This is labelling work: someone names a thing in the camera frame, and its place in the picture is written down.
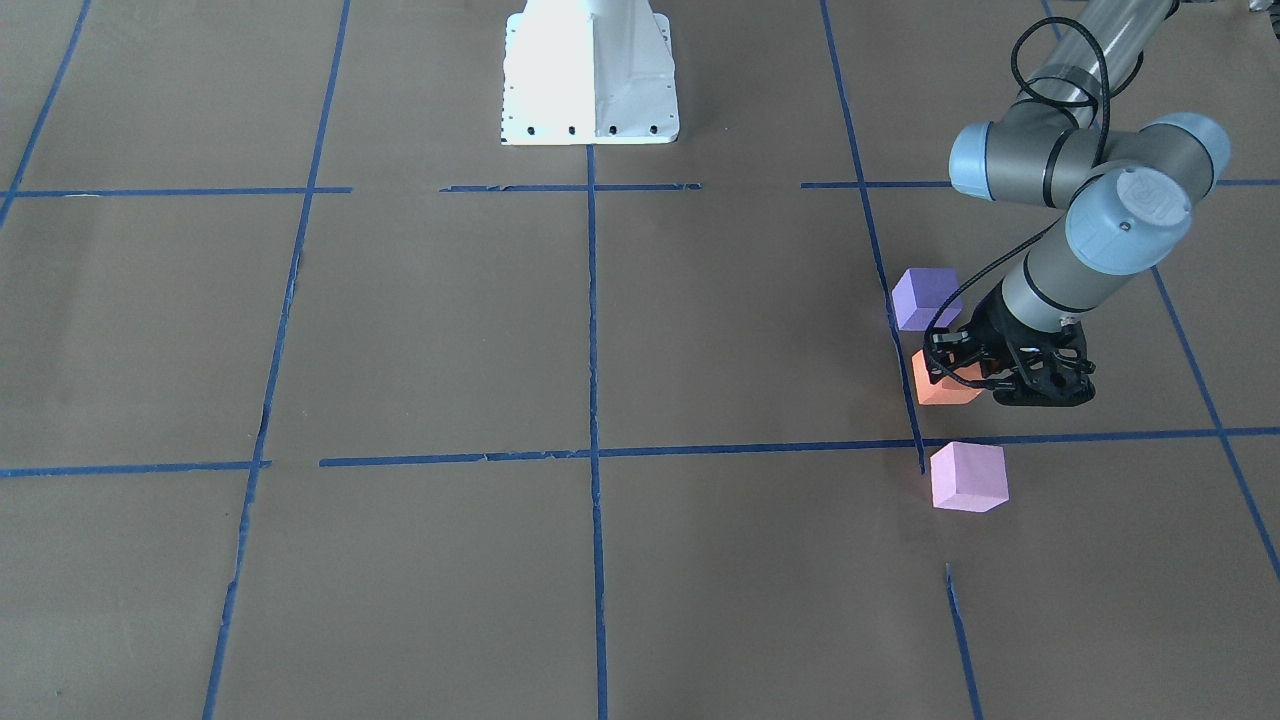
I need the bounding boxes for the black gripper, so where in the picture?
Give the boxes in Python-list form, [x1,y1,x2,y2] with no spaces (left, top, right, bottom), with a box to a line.
[965,284,1096,407]

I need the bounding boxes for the orange foam cube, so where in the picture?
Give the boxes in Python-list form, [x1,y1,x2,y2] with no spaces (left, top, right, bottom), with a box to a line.
[911,350,986,406]

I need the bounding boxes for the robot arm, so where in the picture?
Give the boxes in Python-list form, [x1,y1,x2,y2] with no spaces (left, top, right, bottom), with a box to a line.
[922,1,1233,407]

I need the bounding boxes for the pink foam cube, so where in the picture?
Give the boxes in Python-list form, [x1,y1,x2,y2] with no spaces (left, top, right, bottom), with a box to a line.
[929,442,1010,512]

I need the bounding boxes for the purple foam cube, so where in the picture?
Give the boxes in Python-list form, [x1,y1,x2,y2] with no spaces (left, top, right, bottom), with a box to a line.
[890,266,959,332]

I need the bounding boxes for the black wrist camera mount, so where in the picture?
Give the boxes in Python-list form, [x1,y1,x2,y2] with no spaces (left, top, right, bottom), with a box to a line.
[922,329,989,389]

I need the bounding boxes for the white pedestal column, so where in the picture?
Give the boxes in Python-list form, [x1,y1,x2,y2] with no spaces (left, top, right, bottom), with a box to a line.
[500,1,681,146]

